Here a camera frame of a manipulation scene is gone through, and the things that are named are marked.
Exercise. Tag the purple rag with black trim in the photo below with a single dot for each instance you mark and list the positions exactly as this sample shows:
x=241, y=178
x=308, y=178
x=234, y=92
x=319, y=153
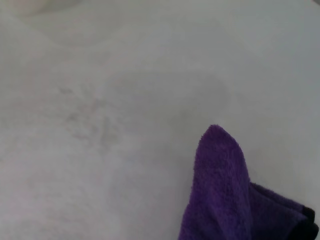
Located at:
x=220, y=190

